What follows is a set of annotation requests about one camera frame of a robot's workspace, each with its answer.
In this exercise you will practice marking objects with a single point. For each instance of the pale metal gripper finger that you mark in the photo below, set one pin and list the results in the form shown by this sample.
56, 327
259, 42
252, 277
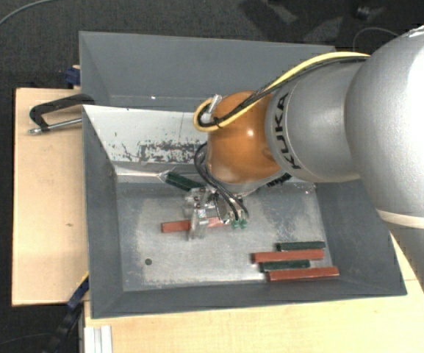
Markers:
198, 227
193, 203

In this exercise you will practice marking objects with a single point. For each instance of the red-brown block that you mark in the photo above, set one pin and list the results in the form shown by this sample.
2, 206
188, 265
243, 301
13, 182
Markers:
289, 256
303, 273
175, 227

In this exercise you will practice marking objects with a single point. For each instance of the dark green flat block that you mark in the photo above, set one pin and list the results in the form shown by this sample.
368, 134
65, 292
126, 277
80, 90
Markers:
180, 181
285, 265
301, 246

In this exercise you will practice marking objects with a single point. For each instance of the grey metal bin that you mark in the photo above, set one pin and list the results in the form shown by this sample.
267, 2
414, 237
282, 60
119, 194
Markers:
204, 263

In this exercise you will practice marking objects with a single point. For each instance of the pale cardboard board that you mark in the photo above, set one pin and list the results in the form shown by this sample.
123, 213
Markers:
50, 204

